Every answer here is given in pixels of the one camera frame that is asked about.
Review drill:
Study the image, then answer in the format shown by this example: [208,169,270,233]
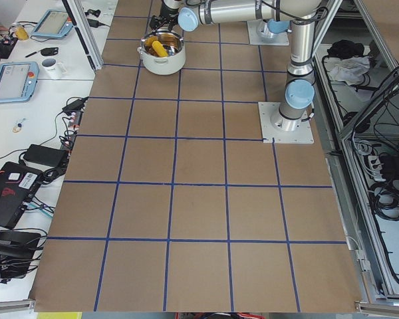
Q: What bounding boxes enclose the far teach pendant tablet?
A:
[31,9,73,39]

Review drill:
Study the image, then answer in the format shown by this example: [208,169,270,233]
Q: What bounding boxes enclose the white mug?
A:
[41,58,67,80]

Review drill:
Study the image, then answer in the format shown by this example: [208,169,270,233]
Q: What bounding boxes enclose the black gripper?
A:
[149,0,180,31]

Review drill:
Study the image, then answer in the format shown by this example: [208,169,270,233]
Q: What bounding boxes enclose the black laptop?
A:
[0,161,43,229]

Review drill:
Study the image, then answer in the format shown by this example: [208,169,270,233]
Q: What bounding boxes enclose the teach pendant tablet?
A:
[0,62,39,104]
[31,9,73,39]

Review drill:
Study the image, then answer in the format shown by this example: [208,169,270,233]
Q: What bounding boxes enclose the pale green cooking pot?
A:
[138,29,186,75]

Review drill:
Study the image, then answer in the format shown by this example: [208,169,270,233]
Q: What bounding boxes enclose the black power strip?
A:
[59,110,83,152]

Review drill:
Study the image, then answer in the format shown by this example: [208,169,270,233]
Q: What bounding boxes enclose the yellow corn cob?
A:
[152,41,168,58]

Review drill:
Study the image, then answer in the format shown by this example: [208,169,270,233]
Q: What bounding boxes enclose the near teach pendant tablet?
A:
[0,62,39,104]

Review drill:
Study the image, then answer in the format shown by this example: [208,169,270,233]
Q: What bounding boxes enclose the black power adapter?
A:
[23,144,68,167]

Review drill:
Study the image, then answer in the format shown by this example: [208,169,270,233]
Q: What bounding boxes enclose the white cloth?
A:
[329,57,370,85]

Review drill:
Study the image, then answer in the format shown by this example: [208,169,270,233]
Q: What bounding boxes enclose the glass of orange juice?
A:
[11,23,29,41]

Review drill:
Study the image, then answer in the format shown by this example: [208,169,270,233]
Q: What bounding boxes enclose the black cloth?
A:
[327,40,364,59]

